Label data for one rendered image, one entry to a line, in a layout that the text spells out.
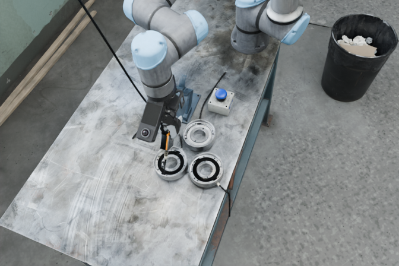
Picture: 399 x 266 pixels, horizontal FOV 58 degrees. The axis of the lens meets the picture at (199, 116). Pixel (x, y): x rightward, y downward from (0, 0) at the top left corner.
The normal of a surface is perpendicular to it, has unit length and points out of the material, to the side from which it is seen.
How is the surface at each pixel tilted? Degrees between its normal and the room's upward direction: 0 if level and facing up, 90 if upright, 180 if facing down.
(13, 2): 90
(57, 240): 0
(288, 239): 0
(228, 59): 0
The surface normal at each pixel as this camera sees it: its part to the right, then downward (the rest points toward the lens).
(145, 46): -0.07, -0.56
